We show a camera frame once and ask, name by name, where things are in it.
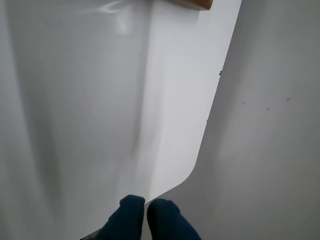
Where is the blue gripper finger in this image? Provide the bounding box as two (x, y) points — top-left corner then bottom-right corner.
(96, 194), (146, 240)
(146, 198), (202, 240)

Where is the wooden chessboard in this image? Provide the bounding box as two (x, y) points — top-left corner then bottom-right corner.
(149, 0), (214, 11)

